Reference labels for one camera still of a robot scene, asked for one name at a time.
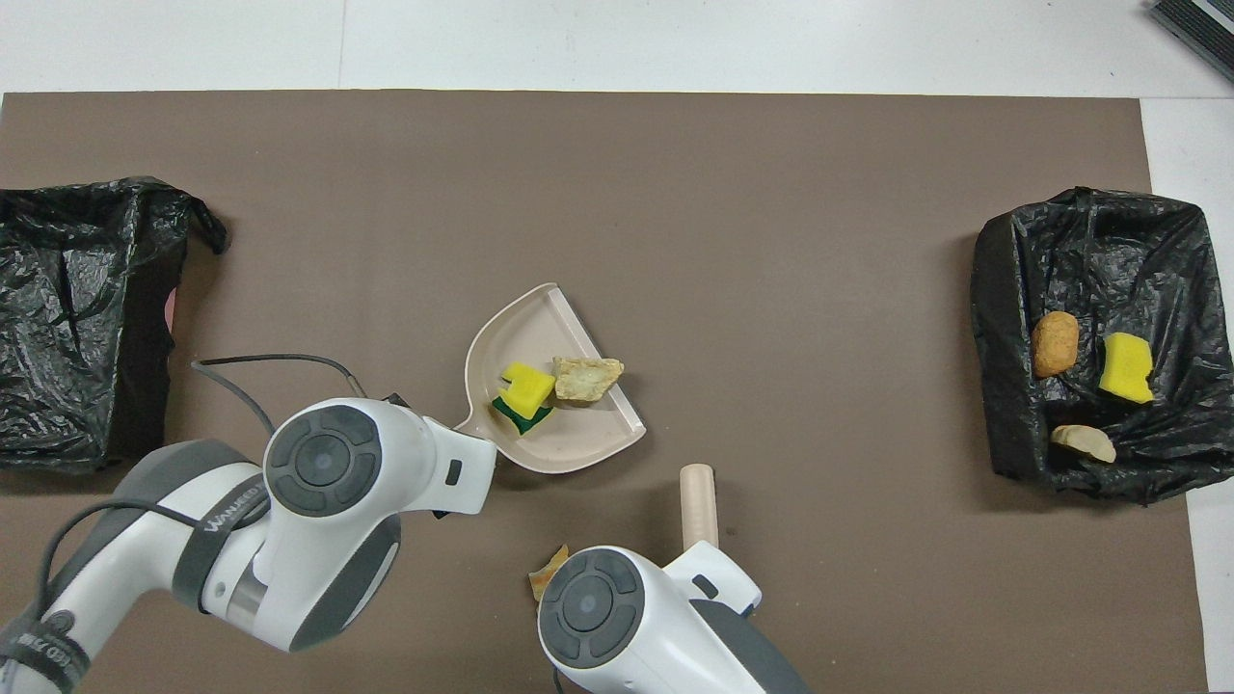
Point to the yellow sponge with curved notch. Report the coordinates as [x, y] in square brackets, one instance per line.
[521, 422]

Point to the striped orange bread piece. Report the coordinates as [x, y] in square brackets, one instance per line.
[547, 578]

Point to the beige plastic dustpan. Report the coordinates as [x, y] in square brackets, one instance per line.
[521, 337]

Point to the pale angular bread chunk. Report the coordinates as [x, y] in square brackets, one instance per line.
[586, 379]

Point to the beige brush with black bristles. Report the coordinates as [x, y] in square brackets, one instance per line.
[699, 506]

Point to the brown bread roll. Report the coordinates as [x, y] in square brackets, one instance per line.
[1055, 343]

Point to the pale ridged bread piece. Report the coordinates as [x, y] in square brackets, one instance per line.
[1085, 443]

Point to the yellow sponge block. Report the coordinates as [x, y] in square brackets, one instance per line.
[1126, 368]

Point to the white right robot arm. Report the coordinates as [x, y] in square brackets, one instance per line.
[627, 617]

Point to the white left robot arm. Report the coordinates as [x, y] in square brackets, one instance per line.
[289, 520]

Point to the black bag lined bin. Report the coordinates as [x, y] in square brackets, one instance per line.
[87, 328]
[1099, 251]

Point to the brown table mat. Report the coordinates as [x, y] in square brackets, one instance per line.
[771, 241]

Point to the dark ribbed panel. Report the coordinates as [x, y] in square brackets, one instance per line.
[1200, 24]

